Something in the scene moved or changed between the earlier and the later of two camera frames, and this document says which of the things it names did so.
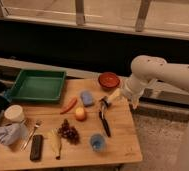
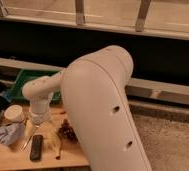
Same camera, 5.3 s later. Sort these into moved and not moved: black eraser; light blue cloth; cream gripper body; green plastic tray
Moved: cream gripper body
Not moved: black eraser; green plastic tray; light blue cloth
